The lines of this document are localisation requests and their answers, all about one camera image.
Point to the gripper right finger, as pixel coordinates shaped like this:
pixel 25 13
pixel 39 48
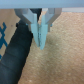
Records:
pixel 46 26

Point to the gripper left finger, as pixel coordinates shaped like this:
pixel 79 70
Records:
pixel 34 26

